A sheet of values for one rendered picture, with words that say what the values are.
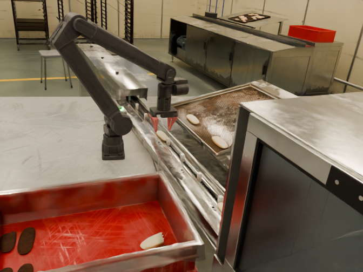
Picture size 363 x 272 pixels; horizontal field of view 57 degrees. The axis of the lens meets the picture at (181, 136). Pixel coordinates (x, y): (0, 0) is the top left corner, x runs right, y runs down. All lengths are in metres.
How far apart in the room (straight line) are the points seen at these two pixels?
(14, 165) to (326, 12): 5.10
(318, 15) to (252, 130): 5.41
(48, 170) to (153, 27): 7.71
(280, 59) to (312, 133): 3.65
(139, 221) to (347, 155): 0.71
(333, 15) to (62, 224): 5.13
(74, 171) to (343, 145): 0.98
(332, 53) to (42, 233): 4.35
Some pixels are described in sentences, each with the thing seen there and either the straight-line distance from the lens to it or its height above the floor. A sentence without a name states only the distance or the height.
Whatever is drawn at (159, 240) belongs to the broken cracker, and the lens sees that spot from 0.92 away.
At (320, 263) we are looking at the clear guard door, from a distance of 0.43.
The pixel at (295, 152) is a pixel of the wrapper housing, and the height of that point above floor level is 1.29.
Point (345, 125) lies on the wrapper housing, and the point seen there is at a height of 1.30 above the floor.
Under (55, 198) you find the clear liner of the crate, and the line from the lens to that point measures 0.99.
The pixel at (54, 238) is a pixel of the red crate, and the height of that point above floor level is 0.82.
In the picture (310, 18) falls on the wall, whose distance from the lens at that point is 5.94.
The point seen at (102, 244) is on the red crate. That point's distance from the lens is 0.92.
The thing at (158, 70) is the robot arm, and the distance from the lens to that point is 1.26.
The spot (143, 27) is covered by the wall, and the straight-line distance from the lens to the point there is 8.71.
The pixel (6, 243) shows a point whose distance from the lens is 0.97.
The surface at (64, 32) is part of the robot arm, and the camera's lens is 1.11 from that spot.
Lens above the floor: 1.46
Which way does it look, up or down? 25 degrees down
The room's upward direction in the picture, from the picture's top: 5 degrees clockwise
